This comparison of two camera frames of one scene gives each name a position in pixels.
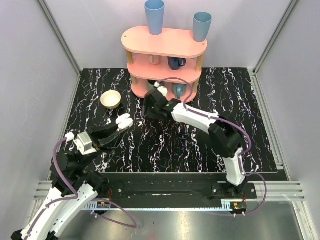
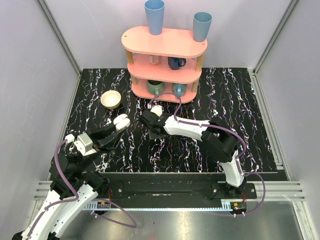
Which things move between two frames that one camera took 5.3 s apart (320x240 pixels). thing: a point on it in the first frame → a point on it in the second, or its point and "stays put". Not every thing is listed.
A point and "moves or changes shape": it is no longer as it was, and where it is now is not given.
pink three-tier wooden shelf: (172, 60) stays put
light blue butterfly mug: (179, 90) stays put
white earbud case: (124, 121) moves or changes shape
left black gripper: (96, 136) stays put
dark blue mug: (175, 63) stays put
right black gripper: (149, 113) → (152, 135)
